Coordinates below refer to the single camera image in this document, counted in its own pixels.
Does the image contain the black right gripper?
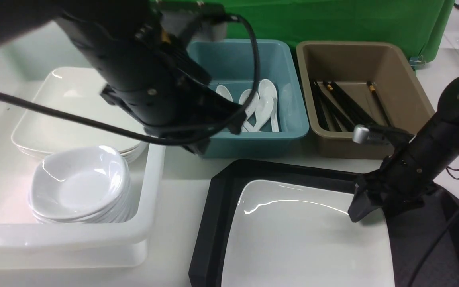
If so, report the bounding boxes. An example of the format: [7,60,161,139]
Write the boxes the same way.
[347,124,449,223]

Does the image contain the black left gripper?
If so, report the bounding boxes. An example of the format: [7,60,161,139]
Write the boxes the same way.
[56,8,250,155]

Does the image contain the large white square plate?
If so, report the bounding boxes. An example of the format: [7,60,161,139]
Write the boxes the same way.
[222,180,395,287]

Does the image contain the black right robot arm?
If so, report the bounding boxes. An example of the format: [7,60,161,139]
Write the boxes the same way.
[347,77,459,223]

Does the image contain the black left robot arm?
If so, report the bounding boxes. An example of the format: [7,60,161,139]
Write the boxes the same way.
[0,0,260,155]

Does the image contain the black chopsticks bundle in bin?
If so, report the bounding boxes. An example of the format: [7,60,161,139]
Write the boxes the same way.
[310,79,377,132]

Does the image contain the black serving tray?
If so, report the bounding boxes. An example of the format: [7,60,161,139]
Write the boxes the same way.
[189,159,459,287]

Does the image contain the single black chopstick in bin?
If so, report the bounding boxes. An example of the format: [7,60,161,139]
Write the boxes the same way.
[367,81,393,127]

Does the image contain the brown plastic bin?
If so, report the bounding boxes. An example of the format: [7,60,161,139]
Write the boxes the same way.
[296,41,435,159]

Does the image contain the stack of white square plates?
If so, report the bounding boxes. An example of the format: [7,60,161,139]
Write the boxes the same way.
[11,67,148,162]

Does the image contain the teal plastic bin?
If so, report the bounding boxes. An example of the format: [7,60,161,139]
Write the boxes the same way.
[188,39,309,159]

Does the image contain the stack of white bowls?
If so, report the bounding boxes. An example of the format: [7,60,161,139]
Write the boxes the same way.
[27,145,133,224]

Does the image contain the green cloth backdrop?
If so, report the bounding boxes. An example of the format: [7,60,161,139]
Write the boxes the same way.
[220,0,454,70]

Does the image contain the large white plastic tub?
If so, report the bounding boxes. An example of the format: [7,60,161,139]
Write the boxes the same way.
[0,103,165,271]

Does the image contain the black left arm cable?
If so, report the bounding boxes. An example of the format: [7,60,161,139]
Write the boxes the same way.
[0,12,261,146]

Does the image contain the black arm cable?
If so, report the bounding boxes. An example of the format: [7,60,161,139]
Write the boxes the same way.
[0,12,261,146]
[405,147,459,287]

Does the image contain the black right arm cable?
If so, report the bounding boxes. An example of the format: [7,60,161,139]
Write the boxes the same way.
[405,147,459,287]

